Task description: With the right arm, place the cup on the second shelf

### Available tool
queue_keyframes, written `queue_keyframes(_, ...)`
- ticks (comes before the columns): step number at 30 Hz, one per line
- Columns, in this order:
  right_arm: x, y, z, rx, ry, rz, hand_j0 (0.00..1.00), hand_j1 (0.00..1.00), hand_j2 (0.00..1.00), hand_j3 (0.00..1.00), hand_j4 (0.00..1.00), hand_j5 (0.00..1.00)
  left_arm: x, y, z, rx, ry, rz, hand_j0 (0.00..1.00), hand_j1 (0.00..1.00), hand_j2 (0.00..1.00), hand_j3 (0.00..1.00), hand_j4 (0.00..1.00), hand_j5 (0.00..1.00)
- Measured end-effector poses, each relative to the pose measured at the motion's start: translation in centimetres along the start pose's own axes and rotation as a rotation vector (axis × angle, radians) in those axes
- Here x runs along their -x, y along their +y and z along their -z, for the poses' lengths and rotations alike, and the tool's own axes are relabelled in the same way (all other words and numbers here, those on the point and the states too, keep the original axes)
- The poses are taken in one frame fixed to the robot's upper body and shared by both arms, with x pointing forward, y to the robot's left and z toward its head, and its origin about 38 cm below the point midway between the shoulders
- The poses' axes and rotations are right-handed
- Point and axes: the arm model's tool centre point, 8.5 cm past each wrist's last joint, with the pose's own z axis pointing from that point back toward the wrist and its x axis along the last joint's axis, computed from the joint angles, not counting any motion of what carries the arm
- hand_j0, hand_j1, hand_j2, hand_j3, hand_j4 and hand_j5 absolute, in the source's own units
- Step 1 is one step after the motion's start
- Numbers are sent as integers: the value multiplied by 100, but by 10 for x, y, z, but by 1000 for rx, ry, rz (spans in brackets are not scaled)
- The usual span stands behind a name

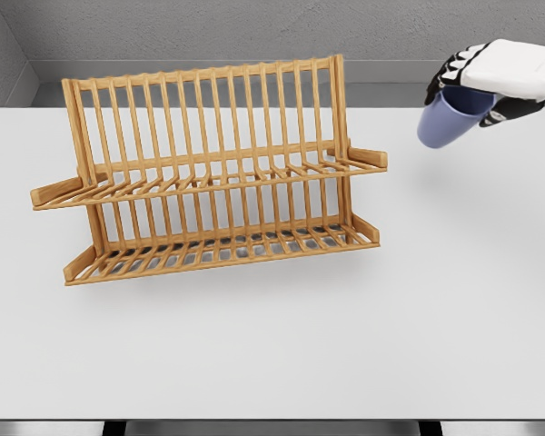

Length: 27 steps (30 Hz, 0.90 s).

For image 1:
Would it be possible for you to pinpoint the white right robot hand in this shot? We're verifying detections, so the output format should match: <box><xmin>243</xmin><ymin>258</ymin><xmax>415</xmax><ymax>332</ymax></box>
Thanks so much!
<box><xmin>424</xmin><ymin>38</ymin><xmax>545</xmax><ymax>129</ymax></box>

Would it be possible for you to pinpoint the blue cup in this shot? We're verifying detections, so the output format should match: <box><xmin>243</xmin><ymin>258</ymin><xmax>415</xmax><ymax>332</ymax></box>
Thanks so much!
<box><xmin>416</xmin><ymin>86</ymin><xmax>498</xmax><ymax>149</ymax></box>

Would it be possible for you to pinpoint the wooden two-tier dish rack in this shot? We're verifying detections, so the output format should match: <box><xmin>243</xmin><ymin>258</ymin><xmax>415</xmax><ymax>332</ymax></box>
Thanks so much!
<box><xmin>30</xmin><ymin>54</ymin><xmax>389</xmax><ymax>287</ymax></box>

